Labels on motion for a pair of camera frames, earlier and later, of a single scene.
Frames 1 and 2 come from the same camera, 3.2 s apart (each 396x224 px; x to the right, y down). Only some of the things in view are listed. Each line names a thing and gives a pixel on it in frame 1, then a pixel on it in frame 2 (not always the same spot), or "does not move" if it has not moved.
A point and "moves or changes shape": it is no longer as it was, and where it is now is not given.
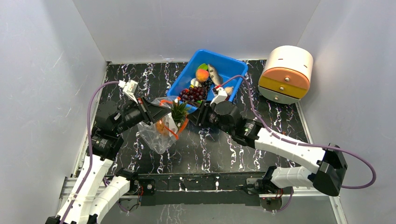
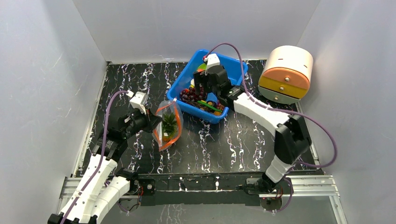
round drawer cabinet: (286, 76) does not move
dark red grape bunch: (194, 94) does not move
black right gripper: (204, 114) to (203, 81)
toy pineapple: (179, 111) to (169, 123)
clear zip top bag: (160, 135) moves or changes shape
